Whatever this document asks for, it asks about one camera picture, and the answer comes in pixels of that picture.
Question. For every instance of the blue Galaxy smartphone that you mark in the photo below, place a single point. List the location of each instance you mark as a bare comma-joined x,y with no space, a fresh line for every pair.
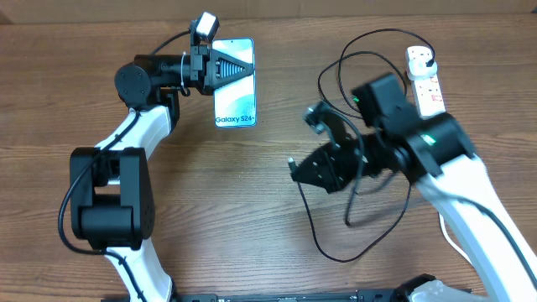
235,105

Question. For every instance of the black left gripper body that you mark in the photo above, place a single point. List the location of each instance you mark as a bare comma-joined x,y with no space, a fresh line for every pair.
198,63

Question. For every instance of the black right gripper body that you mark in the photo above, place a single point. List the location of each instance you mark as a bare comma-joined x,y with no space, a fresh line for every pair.
346,163

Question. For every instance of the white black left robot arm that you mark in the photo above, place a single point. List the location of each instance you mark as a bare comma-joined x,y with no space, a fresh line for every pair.
110,199

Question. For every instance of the white charger plug adapter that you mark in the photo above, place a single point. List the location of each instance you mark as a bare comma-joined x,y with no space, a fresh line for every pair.
420,70

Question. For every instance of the white power strip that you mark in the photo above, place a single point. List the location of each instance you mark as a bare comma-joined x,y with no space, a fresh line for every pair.
427,93

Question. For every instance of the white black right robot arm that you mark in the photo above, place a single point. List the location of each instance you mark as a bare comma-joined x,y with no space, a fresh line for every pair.
437,158

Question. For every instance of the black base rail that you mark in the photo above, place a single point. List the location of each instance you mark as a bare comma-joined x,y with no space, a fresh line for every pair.
362,295

